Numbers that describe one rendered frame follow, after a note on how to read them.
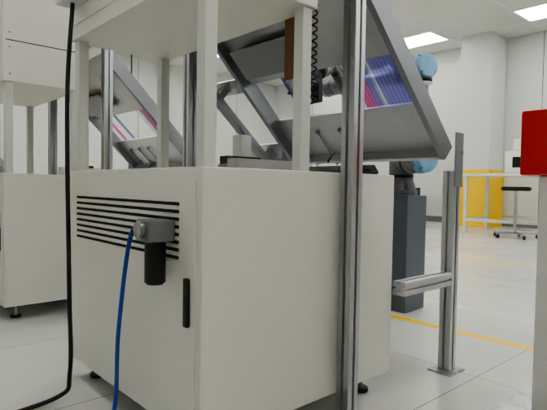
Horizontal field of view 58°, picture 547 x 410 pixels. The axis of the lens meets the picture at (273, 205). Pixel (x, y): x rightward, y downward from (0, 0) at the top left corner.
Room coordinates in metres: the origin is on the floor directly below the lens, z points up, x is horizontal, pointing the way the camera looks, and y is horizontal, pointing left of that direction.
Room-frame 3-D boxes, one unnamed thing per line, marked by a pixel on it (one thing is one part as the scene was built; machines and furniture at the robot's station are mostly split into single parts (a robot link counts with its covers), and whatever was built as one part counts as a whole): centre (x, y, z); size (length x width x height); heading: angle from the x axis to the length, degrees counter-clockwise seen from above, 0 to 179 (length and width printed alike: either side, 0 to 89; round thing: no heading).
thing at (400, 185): (2.41, -0.62, 0.60); 0.15 x 0.15 x 0.10
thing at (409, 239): (2.41, -0.62, 0.27); 0.18 x 0.18 x 0.55; 45
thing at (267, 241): (1.44, 0.13, 0.31); 0.70 x 0.65 x 0.62; 42
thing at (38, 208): (2.65, 0.98, 0.65); 1.01 x 0.73 x 1.29; 132
